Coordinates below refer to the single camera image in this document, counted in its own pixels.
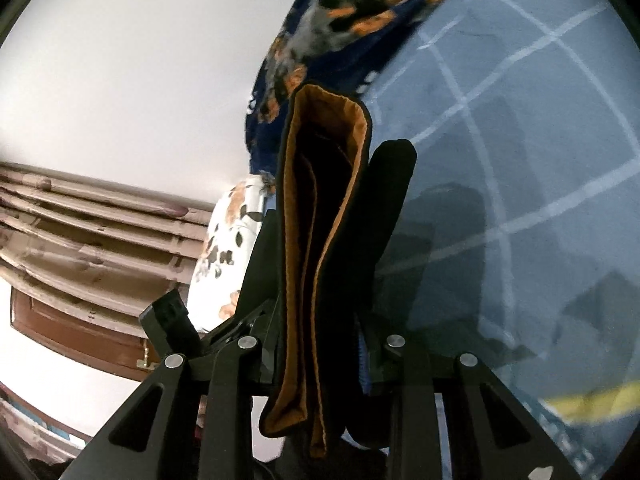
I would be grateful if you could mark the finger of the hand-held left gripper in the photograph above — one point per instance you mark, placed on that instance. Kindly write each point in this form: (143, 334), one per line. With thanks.
(170, 325)
(260, 270)

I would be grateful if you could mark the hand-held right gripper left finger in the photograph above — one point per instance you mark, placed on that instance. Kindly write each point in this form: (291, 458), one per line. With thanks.
(230, 400)

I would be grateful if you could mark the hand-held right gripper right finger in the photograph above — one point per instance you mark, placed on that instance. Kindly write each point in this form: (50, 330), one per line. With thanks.
(365, 365)

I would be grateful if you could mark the black pants with orange lining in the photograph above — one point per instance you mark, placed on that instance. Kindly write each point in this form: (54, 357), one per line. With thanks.
(300, 260)

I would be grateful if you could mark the brass door latch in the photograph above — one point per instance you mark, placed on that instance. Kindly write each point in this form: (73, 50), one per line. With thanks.
(145, 355)

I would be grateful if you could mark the white floral pillow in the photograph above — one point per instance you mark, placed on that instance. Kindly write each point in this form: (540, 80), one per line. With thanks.
(220, 270)

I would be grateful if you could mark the brown wooden door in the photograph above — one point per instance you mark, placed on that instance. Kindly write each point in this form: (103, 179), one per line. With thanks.
(75, 335)

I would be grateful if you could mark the navy floral blanket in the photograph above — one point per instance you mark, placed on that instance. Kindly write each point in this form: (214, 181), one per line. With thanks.
(320, 60)

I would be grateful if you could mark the yellow and navy cloth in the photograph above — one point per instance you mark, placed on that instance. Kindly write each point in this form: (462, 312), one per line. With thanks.
(590, 400)

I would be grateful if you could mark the blue-grey checked bedsheet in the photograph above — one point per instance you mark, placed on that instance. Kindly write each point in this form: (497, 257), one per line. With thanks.
(525, 160)

